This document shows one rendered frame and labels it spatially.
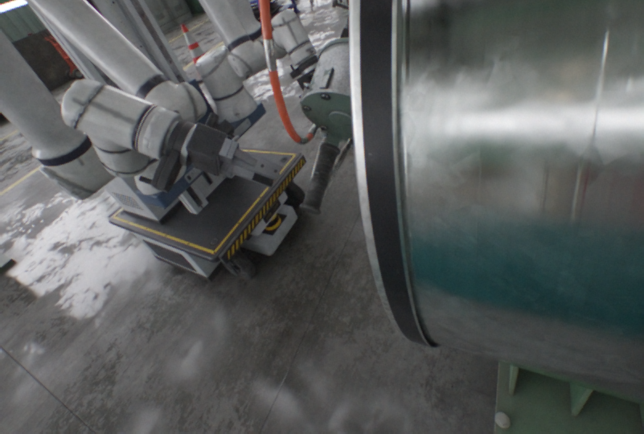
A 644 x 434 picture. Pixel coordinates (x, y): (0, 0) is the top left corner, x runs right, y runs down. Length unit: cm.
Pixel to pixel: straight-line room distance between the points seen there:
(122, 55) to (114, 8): 73
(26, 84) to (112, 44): 33
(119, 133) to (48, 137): 55
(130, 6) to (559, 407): 187
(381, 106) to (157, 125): 38
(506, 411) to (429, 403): 21
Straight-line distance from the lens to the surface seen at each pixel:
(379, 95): 33
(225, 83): 148
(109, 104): 61
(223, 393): 147
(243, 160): 55
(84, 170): 119
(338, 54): 54
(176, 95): 77
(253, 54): 121
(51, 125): 113
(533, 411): 124
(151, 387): 168
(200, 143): 55
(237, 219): 147
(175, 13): 1236
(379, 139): 34
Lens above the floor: 120
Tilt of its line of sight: 37 degrees down
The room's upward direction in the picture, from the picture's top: 22 degrees counter-clockwise
